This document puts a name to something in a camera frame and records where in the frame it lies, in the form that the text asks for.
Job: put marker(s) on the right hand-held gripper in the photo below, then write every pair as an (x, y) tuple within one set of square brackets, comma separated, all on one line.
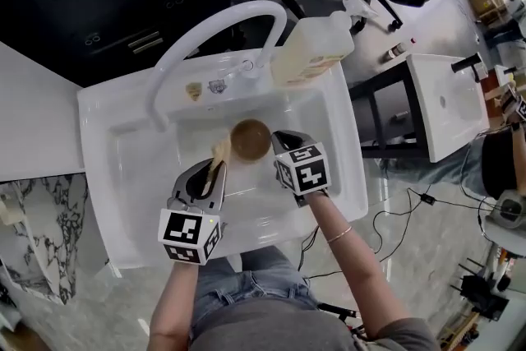
[(302, 168)]

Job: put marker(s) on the white countertop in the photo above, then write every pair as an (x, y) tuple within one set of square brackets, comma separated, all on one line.
[(33, 115)]

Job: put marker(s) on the small white sink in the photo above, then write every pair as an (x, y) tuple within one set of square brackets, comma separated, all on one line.
[(448, 102)]

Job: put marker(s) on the white ceramic sink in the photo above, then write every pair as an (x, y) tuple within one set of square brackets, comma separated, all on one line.
[(135, 193)]

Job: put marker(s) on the person's blue jeans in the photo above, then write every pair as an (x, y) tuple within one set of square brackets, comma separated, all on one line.
[(250, 283)]

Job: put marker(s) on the person's right forearm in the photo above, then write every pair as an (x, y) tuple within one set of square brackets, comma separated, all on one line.
[(353, 259)]

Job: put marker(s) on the black metal sink stand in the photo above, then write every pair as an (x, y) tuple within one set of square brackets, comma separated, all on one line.
[(386, 115)]

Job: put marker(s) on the person's left forearm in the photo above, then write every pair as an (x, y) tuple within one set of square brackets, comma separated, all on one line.
[(174, 300)]

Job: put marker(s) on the translucent soap pump bottle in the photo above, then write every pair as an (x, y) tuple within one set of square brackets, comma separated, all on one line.
[(312, 49)]

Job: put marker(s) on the black faucet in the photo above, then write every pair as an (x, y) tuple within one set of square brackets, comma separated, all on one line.
[(468, 63)]

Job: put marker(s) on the white curved faucet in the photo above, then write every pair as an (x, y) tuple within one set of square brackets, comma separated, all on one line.
[(213, 29)]

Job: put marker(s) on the person's grey shirt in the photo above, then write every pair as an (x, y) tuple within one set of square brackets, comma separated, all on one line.
[(287, 329)]

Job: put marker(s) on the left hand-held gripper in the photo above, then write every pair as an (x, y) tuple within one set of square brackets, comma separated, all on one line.
[(193, 193)]

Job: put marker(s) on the brown bowl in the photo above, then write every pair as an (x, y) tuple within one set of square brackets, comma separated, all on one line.
[(250, 140)]

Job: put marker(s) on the marble pattern panel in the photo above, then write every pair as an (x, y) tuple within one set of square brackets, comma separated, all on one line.
[(45, 226)]

